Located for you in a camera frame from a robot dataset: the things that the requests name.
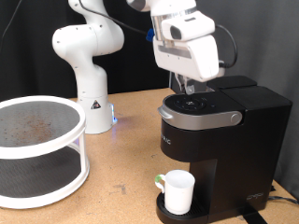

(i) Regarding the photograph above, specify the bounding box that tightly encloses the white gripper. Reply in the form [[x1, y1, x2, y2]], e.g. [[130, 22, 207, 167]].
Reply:
[[152, 34, 221, 96]]

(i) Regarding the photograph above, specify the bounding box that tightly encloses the small blue cable clip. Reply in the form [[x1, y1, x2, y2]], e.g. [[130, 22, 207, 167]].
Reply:
[[145, 28, 156, 43]]

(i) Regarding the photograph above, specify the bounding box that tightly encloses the black curtain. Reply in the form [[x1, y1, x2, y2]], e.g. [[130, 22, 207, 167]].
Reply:
[[0, 0, 176, 102]]

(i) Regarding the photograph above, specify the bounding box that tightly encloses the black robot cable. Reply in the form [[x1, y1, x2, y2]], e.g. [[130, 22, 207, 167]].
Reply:
[[78, 0, 238, 69]]

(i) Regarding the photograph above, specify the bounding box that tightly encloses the braided power cable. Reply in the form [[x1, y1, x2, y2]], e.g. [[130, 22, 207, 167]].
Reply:
[[268, 185, 299, 206]]

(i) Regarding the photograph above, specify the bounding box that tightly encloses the black tape strip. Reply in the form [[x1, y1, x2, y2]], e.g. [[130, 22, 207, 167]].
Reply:
[[237, 204, 269, 224]]

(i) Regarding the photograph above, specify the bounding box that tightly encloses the clear water tank black lid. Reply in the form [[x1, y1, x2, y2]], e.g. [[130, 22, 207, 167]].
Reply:
[[206, 75, 258, 91]]

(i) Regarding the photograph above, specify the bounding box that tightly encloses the white mug green handle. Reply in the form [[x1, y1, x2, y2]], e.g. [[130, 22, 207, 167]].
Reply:
[[154, 169, 196, 216]]

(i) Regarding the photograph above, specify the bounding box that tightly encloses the black Keurig coffee machine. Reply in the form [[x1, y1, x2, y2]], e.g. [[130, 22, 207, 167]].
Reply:
[[156, 75, 293, 224]]

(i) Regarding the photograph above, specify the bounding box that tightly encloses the white two-tier turntable shelf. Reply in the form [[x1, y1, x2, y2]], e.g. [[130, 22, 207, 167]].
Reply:
[[0, 95, 91, 210]]

